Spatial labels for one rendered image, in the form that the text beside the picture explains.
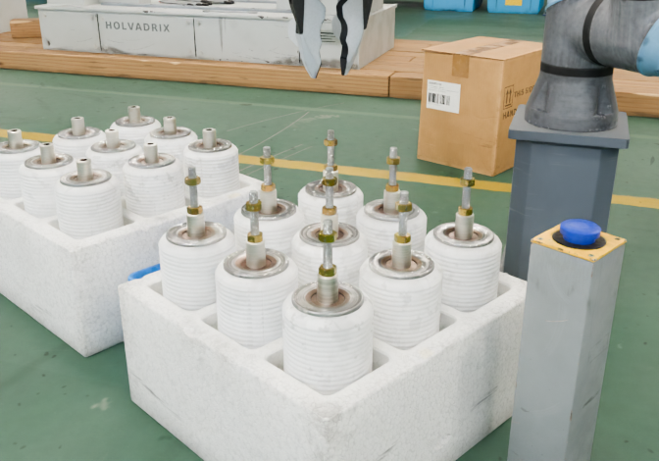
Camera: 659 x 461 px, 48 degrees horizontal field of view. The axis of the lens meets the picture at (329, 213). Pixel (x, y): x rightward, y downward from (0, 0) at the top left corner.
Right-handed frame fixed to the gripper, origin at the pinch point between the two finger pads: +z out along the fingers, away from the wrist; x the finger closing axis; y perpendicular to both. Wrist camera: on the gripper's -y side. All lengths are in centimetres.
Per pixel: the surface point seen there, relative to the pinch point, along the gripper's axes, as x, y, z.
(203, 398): 19.0, -4.0, 36.5
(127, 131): 11, 63, 22
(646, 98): -164, 92, 40
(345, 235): -1.5, -0.9, 21.1
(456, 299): -11.7, -10.7, 27.8
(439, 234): -12.0, -6.0, 21.0
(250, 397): 16.3, -12.7, 31.7
